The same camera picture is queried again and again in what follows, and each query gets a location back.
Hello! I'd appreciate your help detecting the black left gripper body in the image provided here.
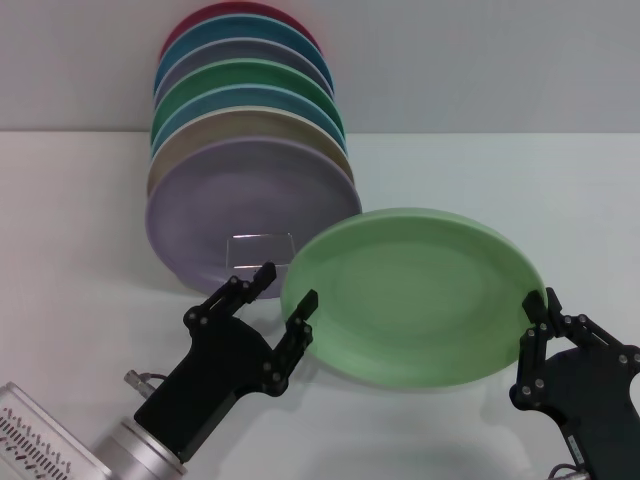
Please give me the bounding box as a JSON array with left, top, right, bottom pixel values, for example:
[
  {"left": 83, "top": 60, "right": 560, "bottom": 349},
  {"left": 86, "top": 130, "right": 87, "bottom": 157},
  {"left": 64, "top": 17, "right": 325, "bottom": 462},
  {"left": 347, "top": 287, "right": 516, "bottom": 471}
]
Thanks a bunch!
[{"left": 133, "top": 316, "right": 275, "bottom": 462}]

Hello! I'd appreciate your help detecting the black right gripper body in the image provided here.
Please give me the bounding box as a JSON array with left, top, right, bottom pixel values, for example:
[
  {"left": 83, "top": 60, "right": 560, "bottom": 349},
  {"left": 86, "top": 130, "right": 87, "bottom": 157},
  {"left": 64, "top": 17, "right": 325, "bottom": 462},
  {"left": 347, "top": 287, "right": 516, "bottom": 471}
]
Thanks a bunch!
[{"left": 528, "top": 346, "right": 640, "bottom": 480}]

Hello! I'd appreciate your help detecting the light green plate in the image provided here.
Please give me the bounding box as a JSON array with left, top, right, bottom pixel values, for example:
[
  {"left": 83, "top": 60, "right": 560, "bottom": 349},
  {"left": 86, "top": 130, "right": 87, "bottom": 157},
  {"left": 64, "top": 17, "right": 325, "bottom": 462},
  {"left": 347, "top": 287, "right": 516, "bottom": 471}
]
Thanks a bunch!
[{"left": 279, "top": 207, "right": 546, "bottom": 389}]

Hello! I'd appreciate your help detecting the lavender plate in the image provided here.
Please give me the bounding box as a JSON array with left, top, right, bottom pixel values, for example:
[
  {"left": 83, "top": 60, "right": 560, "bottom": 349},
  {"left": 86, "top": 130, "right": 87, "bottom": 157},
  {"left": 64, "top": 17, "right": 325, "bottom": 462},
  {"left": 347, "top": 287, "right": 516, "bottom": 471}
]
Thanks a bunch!
[{"left": 144, "top": 137, "right": 364, "bottom": 301}]

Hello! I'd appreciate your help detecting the beige plate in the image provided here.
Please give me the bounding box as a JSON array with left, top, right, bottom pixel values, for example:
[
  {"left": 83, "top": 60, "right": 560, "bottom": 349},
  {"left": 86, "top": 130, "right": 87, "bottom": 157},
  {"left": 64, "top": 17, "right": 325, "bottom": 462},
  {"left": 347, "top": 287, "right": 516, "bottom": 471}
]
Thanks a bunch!
[{"left": 145, "top": 105, "right": 357, "bottom": 201}]

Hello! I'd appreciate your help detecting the light blue plate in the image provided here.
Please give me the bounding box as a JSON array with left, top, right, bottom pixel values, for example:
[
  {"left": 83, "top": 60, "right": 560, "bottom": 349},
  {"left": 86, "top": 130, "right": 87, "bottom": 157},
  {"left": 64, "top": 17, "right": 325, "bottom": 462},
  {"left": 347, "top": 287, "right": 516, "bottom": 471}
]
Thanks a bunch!
[{"left": 149, "top": 83, "right": 349, "bottom": 156}]

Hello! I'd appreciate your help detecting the dark green plate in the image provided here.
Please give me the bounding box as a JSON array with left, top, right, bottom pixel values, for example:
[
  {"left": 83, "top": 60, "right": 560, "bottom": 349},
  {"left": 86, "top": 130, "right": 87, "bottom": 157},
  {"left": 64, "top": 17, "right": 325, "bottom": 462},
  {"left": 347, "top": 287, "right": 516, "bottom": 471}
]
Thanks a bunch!
[{"left": 149, "top": 58, "right": 346, "bottom": 136}]

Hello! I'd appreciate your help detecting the grey purple plate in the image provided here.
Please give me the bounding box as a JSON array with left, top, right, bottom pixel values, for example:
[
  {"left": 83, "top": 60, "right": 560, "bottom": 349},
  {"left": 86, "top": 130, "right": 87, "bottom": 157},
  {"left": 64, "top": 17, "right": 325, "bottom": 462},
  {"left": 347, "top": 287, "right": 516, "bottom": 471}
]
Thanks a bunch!
[{"left": 152, "top": 37, "right": 336, "bottom": 109}]

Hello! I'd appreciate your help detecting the dark teal plate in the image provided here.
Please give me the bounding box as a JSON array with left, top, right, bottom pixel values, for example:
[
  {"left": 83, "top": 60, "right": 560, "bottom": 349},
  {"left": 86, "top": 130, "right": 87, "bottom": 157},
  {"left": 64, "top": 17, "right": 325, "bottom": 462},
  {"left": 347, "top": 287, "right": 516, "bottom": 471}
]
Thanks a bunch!
[{"left": 152, "top": 13, "right": 335, "bottom": 96}]

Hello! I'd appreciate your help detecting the maroon red plate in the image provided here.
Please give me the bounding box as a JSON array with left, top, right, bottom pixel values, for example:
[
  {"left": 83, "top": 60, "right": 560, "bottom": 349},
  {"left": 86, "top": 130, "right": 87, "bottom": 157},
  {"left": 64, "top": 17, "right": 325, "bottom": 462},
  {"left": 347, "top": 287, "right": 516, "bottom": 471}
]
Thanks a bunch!
[{"left": 158, "top": 1, "right": 324, "bottom": 64}]

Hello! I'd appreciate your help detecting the white vented box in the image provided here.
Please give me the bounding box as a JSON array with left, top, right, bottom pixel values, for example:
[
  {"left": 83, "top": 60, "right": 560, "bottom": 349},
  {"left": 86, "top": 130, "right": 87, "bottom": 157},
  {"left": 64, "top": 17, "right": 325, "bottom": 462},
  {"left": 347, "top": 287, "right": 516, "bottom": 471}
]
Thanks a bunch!
[{"left": 0, "top": 382, "right": 101, "bottom": 480}]

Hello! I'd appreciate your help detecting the metal wire plate rack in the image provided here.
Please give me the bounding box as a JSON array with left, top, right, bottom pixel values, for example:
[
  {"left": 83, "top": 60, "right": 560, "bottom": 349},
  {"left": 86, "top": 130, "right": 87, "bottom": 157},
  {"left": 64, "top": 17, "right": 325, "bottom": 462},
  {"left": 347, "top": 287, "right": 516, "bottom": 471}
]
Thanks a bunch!
[{"left": 225, "top": 230, "right": 296, "bottom": 274}]

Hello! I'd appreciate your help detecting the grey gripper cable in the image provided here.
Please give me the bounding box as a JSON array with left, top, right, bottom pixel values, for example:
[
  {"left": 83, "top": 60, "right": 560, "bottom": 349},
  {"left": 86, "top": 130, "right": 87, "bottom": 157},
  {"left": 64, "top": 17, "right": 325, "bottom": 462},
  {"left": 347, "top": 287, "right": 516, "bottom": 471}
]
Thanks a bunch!
[{"left": 547, "top": 462, "right": 591, "bottom": 480}]

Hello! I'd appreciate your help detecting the silver cable connector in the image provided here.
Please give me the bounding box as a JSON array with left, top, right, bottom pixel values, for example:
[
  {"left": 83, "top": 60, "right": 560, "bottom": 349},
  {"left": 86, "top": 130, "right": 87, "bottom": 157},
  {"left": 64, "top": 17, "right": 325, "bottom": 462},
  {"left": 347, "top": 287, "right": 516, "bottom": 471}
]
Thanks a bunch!
[{"left": 123, "top": 369, "right": 169, "bottom": 401}]

